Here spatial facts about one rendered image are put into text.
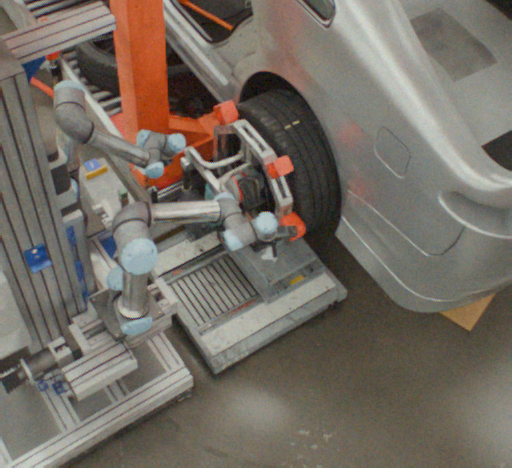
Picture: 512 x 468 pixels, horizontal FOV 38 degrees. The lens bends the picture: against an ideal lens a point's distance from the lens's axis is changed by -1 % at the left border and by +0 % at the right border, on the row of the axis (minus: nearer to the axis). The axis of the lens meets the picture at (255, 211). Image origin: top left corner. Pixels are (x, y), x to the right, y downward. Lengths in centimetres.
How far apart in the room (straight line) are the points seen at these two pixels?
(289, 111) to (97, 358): 129
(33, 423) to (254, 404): 103
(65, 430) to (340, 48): 200
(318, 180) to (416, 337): 122
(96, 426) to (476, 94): 236
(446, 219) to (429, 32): 151
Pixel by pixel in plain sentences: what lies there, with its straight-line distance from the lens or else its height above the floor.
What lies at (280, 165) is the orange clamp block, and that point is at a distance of 300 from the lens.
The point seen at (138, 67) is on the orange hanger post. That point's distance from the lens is 313.
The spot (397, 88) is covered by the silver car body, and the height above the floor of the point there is 168.
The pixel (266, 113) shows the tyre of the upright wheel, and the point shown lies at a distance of 315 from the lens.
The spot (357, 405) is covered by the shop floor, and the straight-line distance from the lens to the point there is 376.
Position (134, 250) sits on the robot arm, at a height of 146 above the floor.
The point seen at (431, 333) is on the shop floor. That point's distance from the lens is 402.
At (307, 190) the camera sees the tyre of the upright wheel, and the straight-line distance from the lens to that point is 310.
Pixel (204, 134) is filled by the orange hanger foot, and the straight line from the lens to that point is 369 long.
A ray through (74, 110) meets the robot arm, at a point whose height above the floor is 145.
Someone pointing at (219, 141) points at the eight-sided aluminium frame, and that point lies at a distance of 341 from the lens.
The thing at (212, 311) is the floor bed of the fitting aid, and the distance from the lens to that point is 386.
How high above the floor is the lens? 341
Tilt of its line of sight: 53 degrees down
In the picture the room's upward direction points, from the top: 5 degrees clockwise
